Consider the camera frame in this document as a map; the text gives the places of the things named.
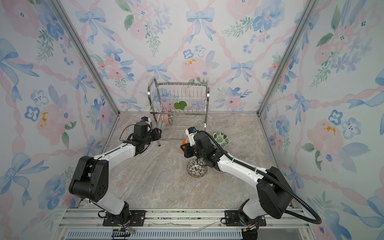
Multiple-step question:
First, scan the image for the aluminium corner post left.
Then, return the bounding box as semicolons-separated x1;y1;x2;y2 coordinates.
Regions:
48;0;120;116

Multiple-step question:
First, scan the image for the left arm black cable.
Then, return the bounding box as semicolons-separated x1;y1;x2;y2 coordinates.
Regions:
119;123;136;142

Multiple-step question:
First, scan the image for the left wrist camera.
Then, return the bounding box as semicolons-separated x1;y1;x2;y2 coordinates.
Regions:
141;117;152;125

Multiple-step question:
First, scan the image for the aluminium corner post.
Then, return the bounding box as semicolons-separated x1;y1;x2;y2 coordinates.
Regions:
48;0;120;116
257;0;318;119

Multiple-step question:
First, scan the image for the steel wire dish rack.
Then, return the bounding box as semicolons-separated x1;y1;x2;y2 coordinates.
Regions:
148;77;210;142

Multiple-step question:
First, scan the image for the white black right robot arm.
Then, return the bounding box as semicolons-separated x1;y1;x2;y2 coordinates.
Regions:
181;127;293;226

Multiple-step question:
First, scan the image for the aluminium corner post right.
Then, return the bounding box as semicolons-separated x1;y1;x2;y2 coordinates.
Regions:
257;0;318;119

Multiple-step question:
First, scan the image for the green leaf rack ornament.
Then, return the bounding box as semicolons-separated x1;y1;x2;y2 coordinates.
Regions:
174;101;188;111

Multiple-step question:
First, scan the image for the black corrugated cable conduit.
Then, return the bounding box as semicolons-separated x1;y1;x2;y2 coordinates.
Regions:
194;130;323;225

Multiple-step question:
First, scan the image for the green leaf pattern bowl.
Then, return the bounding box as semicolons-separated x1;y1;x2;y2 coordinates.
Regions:
213;132;230;148

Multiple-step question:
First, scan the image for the orange bowl white inside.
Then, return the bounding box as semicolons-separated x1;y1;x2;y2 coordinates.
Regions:
181;138;190;153

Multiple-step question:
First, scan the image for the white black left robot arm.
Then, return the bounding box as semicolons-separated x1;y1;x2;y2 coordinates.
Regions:
69;117;162;227

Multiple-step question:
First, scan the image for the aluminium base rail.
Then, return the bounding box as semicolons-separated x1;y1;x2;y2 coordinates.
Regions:
53;209;315;240

